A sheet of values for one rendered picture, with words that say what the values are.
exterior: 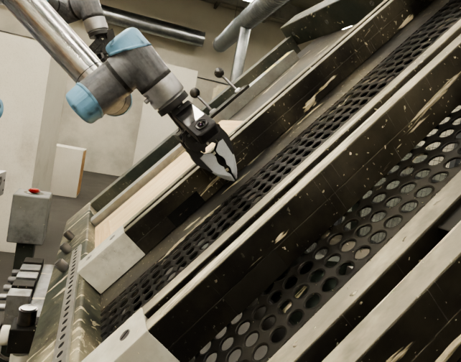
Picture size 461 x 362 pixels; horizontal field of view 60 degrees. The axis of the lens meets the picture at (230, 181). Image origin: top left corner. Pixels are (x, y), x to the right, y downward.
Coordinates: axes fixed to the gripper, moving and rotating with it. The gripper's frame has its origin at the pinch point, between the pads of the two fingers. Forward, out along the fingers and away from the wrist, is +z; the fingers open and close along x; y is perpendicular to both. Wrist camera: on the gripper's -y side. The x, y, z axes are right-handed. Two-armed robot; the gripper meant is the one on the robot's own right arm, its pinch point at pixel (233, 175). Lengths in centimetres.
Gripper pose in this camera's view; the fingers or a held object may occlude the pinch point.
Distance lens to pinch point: 84.6
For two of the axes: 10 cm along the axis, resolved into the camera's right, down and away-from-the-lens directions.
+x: -7.4, 6.5, -1.4
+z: 6.0, 7.4, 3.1
